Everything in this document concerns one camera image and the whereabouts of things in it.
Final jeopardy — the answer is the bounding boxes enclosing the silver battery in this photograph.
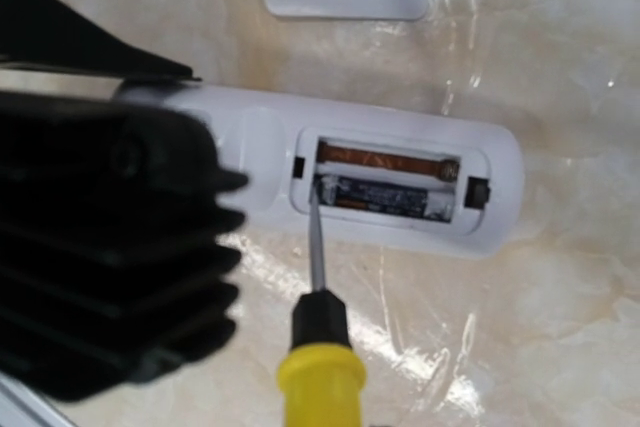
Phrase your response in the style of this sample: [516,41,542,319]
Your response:
[314,174,455,223]

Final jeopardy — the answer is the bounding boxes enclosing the white remote control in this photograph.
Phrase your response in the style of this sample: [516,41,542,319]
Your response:
[117,84,525,258]

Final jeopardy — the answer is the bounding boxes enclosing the front aluminium rail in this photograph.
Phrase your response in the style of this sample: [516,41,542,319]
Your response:
[0,375,75,427]

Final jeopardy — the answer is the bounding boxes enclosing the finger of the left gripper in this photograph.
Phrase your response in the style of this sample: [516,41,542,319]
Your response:
[1,0,194,82]

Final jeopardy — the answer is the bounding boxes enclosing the yellow handled screwdriver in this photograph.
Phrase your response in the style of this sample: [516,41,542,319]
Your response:
[277,185,367,427]

